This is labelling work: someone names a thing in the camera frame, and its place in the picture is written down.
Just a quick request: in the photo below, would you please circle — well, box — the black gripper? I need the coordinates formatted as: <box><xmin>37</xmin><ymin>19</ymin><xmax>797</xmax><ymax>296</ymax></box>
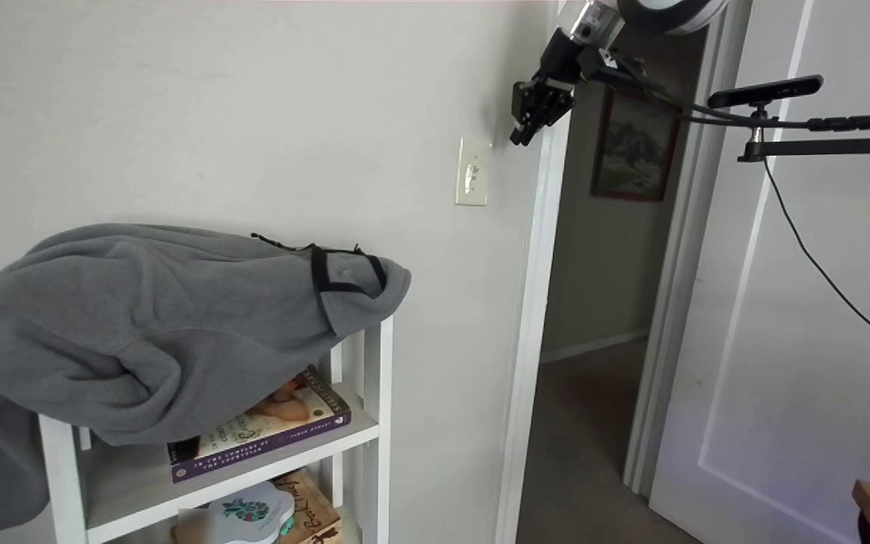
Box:
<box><xmin>511</xmin><ymin>27</ymin><xmax>609</xmax><ymax>145</ymax></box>

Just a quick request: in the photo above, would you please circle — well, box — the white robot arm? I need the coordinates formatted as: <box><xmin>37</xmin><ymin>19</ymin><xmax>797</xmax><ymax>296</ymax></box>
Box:
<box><xmin>511</xmin><ymin>0</ymin><xmax>729</xmax><ymax>145</ymax></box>

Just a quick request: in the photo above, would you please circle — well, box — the white door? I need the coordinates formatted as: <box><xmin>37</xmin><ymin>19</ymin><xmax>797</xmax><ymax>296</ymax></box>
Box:
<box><xmin>650</xmin><ymin>0</ymin><xmax>870</xmax><ymax>544</ymax></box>

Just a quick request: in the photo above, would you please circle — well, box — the purple edged book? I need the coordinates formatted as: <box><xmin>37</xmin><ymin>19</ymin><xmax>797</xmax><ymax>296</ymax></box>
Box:
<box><xmin>165</xmin><ymin>370</ymin><xmax>349</xmax><ymax>480</ymax></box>

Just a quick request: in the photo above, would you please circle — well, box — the gray fleece jacket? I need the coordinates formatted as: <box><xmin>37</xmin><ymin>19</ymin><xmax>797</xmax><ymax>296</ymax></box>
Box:
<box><xmin>0</xmin><ymin>223</ymin><xmax>411</xmax><ymax>528</ymax></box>

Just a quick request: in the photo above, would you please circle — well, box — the teal patterned white box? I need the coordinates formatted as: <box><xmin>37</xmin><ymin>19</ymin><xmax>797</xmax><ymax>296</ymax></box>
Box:
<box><xmin>206</xmin><ymin>484</ymin><xmax>297</xmax><ymax>544</ymax></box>

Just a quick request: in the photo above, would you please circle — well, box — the white wooden shelf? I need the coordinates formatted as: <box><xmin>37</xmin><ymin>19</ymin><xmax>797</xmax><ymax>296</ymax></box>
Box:
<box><xmin>39</xmin><ymin>321</ymin><xmax>393</xmax><ymax>544</ymax></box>

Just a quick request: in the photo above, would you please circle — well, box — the beige wall light switch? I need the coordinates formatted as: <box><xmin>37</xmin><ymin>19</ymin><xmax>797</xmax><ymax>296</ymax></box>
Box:
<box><xmin>456</xmin><ymin>140</ymin><xmax>493</xmax><ymax>205</ymax></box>

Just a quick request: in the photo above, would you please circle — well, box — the framed wall picture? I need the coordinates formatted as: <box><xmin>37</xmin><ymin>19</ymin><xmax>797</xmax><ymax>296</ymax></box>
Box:
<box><xmin>593</xmin><ymin>92</ymin><xmax>680</xmax><ymax>203</ymax></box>

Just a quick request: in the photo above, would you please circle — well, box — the black cable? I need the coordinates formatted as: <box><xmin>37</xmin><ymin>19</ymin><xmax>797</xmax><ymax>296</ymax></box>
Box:
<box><xmin>757</xmin><ymin>161</ymin><xmax>870</xmax><ymax>367</ymax></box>

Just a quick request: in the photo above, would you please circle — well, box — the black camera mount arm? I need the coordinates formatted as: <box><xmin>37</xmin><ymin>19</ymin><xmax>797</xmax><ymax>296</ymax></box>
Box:
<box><xmin>604</xmin><ymin>58</ymin><xmax>870</xmax><ymax>172</ymax></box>

